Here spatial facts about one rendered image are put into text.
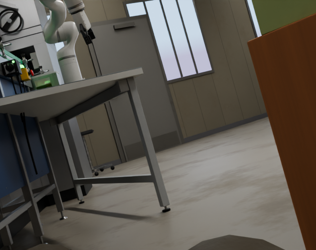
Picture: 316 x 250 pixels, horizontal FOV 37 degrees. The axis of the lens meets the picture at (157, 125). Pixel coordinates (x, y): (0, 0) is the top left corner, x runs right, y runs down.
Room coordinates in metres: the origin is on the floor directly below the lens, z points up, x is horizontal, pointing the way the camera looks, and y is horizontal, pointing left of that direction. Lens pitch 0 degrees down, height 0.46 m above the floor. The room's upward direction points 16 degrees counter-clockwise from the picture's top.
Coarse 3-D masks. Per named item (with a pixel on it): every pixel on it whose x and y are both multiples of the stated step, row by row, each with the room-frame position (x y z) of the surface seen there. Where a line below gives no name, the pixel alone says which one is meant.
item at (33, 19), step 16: (0, 0) 4.14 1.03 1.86; (16, 0) 4.15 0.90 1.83; (32, 0) 4.16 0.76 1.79; (0, 16) 4.14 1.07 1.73; (32, 16) 4.16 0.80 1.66; (0, 32) 4.14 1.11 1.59; (16, 32) 4.15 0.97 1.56; (32, 32) 4.15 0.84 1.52; (16, 48) 4.14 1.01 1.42; (32, 48) 4.26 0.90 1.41
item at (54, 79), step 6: (36, 78) 3.35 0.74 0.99; (42, 78) 3.35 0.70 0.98; (48, 78) 3.35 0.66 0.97; (54, 78) 3.35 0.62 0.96; (60, 78) 3.50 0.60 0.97; (36, 84) 3.35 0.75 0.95; (42, 84) 3.35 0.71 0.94; (48, 84) 3.35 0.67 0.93; (54, 84) 3.35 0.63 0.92; (60, 84) 3.40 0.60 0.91; (30, 90) 3.34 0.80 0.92
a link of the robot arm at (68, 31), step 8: (64, 24) 3.01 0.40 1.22; (72, 24) 3.02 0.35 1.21; (64, 32) 2.99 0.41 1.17; (72, 32) 3.01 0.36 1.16; (64, 40) 3.03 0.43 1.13; (72, 40) 3.00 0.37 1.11; (64, 48) 2.99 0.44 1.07; (72, 48) 3.02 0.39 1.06; (64, 56) 2.99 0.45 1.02; (72, 56) 3.01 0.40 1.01
